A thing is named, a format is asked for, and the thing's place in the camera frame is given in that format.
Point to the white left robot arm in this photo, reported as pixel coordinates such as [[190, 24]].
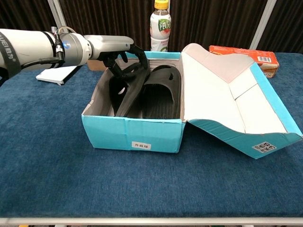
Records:
[[30, 47]]

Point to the black rubber slipper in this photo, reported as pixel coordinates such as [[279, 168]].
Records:
[[130, 97], [161, 99]]

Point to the dark pleated curtain panel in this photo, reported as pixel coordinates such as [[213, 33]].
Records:
[[23, 14], [288, 23], [213, 21], [106, 19]]

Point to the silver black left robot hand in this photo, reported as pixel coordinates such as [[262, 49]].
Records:
[[111, 46]]

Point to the blue table cover cloth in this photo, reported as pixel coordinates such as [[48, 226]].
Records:
[[151, 184]]

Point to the brown paper bowl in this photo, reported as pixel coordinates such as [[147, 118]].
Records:
[[94, 65]]

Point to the orange cardboard carton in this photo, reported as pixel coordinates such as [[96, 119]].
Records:
[[267, 61]]

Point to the light blue cardboard shoe box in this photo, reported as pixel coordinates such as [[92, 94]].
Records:
[[132, 134]]

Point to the white flat notebook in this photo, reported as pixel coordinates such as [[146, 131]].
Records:
[[56, 74]]

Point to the drink bottle with yellow cap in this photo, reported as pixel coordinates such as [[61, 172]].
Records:
[[161, 30]]

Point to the grey aluminium partition post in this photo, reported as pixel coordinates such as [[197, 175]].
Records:
[[56, 14], [262, 23]]

